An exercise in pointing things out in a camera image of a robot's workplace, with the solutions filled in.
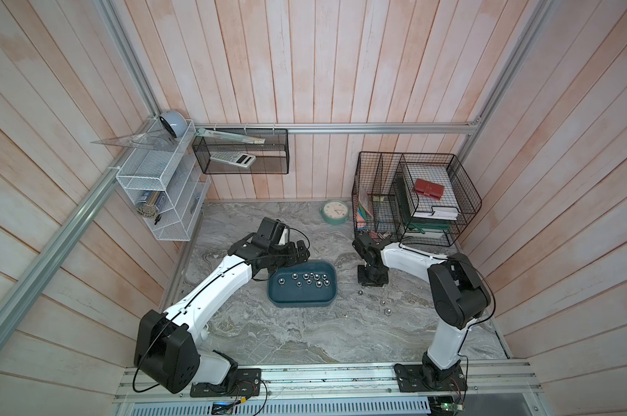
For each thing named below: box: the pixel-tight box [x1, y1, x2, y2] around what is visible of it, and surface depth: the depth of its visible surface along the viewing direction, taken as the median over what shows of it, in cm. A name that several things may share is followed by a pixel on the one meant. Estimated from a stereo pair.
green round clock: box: [319, 200, 350, 226], surface depth 116 cm
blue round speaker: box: [159, 110, 188, 138], surface depth 85 cm
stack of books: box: [394, 169, 459, 241], surface depth 99 cm
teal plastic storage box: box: [267, 260, 337, 308], surface depth 94 cm
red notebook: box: [413, 178, 446, 201], surface depth 95 cm
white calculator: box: [210, 151, 257, 169], surface depth 100 cm
